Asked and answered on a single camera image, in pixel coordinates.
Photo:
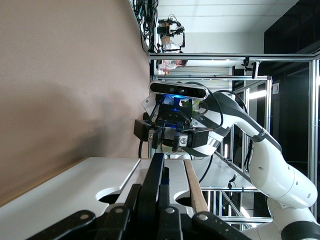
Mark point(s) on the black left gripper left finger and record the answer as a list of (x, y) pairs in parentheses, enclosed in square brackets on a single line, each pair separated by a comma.
[(120, 220)]

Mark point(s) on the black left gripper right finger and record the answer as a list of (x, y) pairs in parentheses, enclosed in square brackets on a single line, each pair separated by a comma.
[(170, 225)]

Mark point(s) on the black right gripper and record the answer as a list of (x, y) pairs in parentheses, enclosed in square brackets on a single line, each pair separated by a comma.
[(175, 115)]

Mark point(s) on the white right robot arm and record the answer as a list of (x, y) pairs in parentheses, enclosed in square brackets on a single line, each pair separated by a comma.
[(275, 175)]

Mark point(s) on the wooden drawer cabinet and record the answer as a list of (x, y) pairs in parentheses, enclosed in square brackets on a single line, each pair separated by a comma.
[(197, 192)]

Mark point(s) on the white light tube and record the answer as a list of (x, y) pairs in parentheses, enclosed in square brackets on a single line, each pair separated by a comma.
[(257, 93)]

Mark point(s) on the white paper sign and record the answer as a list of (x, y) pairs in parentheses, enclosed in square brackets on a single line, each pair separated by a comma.
[(276, 89)]

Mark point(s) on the brown table cover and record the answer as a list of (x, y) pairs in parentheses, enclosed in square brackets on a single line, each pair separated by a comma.
[(62, 75)]

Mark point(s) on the black panel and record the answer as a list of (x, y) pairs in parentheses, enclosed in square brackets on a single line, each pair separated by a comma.
[(295, 25)]

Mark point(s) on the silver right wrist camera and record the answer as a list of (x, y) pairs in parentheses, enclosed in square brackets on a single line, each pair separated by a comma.
[(175, 90)]

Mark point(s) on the aluminium cage frame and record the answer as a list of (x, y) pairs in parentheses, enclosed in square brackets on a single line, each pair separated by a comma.
[(225, 58)]

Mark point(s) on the black camera on frame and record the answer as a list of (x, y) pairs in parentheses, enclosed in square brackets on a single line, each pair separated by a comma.
[(255, 70)]

